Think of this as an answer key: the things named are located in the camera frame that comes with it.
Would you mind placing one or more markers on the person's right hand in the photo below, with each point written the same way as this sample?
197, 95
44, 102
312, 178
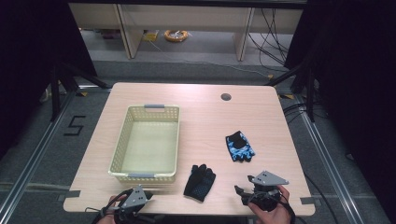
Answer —
274, 213

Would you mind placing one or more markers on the aluminium floor rail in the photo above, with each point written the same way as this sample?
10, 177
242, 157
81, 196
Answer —
34, 155
330, 161

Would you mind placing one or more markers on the black metal stand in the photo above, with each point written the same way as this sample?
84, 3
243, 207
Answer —
67, 84
299, 84

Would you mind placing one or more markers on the cream plastic basket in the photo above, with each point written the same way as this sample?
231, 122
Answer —
146, 146

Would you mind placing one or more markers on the white desk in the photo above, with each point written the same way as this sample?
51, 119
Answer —
186, 18

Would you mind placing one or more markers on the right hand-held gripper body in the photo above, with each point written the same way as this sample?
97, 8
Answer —
267, 189

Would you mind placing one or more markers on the black glove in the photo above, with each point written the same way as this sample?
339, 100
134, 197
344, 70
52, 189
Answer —
199, 183

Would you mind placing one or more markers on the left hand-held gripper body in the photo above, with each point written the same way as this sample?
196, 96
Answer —
134, 197

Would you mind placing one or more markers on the blue camouflage glove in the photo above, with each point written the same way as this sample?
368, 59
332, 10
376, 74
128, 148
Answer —
241, 149

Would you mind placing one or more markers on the person's left hand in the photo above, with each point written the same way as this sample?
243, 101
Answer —
109, 214

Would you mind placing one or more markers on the yellow packet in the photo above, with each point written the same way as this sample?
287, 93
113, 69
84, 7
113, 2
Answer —
151, 36

